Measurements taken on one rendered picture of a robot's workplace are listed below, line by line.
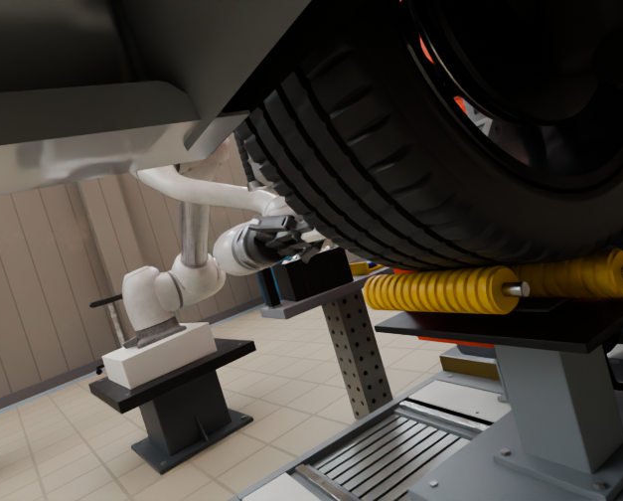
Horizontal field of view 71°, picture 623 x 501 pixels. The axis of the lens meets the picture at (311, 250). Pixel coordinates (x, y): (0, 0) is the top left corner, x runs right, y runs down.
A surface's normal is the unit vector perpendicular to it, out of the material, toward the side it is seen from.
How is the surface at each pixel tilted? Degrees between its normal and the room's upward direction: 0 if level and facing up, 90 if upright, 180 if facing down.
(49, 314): 90
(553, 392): 90
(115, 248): 90
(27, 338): 90
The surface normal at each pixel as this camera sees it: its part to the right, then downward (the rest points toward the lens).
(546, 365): -0.83, 0.27
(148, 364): 0.59, -0.13
